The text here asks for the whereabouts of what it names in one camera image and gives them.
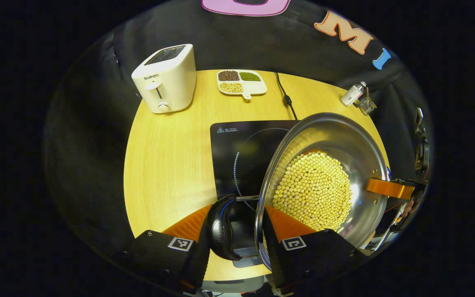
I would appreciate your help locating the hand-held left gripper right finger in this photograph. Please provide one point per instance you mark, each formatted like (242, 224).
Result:
(274, 255)

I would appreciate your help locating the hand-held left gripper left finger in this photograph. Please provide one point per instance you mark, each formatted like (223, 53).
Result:
(198, 255)

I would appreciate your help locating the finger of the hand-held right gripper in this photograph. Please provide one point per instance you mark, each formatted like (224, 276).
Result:
(390, 188)

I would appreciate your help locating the black induction cooktop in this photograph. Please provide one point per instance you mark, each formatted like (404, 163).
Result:
(229, 156)

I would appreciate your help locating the clear glass cup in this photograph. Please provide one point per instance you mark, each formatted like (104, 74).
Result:
(368, 107)

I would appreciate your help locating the pile of soybeans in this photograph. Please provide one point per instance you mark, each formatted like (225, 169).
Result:
(311, 189)

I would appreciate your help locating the wooden stick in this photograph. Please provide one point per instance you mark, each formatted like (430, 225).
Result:
(367, 93)

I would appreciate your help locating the clear bottle with pink label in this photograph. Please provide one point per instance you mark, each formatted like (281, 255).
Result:
(351, 95)

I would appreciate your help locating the white toaster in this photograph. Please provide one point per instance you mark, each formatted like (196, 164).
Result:
(167, 82)

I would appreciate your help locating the white divided dish with beans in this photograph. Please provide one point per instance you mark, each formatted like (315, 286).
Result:
(241, 82)

